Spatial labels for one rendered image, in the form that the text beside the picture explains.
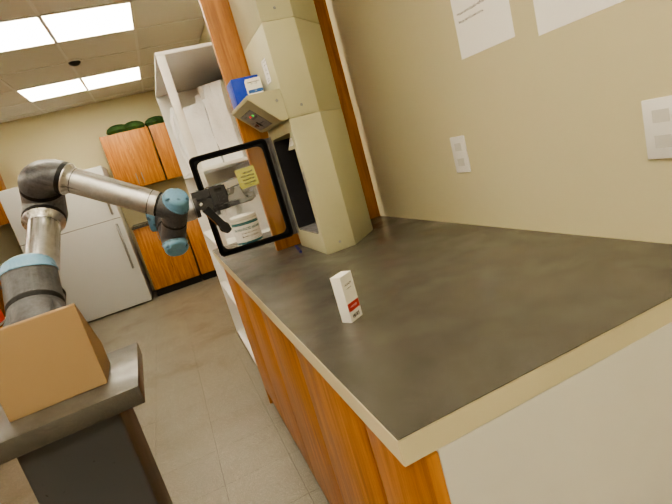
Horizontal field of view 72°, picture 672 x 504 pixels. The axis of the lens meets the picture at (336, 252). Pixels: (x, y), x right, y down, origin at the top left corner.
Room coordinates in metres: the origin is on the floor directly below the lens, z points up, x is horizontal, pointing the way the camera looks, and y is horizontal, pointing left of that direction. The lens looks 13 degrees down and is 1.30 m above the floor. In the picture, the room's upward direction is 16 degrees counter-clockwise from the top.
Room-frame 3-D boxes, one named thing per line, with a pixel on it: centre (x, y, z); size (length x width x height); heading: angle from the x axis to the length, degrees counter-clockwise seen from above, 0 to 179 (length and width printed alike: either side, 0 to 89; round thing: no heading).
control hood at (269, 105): (1.71, 0.13, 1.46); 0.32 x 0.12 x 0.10; 18
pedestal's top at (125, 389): (0.98, 0.67, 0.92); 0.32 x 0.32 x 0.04; 21
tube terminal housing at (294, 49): (1.77, -0.04, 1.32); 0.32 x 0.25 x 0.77; 18
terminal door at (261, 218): (1.85, 0.29, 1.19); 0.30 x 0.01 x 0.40; 99
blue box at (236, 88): (1.79, 0.16, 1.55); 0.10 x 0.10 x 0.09; 18
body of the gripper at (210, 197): (1.62, 0.36, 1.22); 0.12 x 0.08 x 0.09; 108
